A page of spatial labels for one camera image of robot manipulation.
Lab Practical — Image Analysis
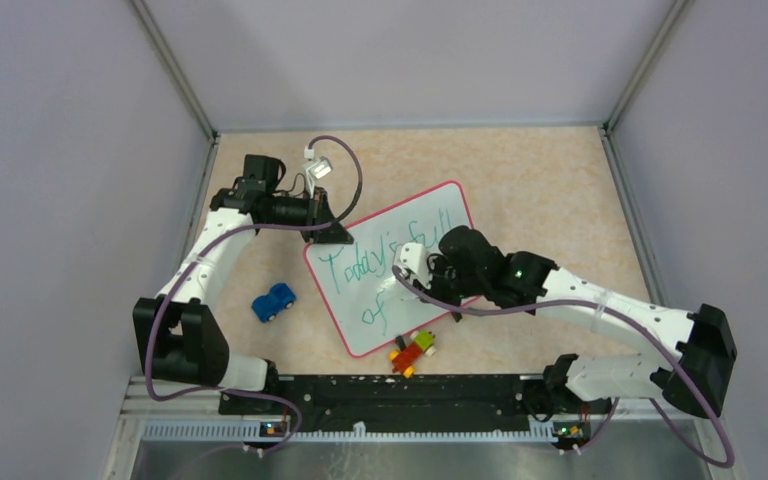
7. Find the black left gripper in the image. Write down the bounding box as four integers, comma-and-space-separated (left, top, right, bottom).
265, 186, 353, 245

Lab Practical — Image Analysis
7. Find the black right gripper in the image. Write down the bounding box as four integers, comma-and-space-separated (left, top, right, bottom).
413, 254, 487, 311

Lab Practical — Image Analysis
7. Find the pink-framed whiteboard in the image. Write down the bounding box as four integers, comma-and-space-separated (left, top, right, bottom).
303, 180, 473, 358

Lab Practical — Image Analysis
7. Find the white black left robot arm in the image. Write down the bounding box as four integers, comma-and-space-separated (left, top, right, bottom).
132, 148, 353, 414

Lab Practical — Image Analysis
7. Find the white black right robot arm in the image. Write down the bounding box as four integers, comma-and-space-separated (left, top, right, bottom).
400, 225, 737, 418

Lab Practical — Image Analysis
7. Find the red yellow toy brick car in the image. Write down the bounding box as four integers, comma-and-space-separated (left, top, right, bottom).
389, 330, 436, 378

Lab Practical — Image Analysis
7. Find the blue toy car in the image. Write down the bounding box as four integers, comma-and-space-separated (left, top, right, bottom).
251, 283, 297, 323

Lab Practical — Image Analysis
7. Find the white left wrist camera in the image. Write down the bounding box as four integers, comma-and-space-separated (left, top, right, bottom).
303, 146, 333, 194

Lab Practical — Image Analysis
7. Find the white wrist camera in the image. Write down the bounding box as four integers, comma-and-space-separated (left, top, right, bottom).
393, 242, 432, 290
303, 146, 333, 194

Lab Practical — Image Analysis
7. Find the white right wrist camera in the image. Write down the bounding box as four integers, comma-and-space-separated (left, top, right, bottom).
393, 242, 432, 290

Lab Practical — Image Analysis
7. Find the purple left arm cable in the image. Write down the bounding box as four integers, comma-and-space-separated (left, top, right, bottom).
144, 135, 365, 458

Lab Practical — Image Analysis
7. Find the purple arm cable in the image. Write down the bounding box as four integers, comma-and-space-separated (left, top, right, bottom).
144, 135, 365, 458
391, 264, 736, 470

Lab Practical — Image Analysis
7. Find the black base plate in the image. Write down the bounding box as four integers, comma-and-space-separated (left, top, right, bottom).
218, 374, 611, 433

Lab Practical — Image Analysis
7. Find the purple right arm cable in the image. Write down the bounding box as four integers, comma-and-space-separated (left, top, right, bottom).
391, 264, 736, 470

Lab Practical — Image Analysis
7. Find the aluminium frame rail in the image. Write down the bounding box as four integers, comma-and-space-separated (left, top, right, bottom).
103, 374, 739, 479

